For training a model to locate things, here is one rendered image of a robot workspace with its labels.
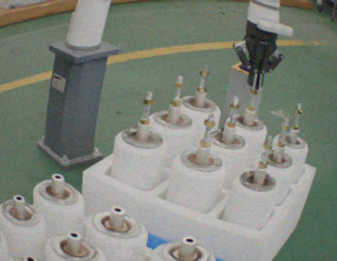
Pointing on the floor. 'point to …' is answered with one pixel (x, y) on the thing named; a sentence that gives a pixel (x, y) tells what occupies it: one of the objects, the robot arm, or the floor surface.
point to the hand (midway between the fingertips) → (255, 80)
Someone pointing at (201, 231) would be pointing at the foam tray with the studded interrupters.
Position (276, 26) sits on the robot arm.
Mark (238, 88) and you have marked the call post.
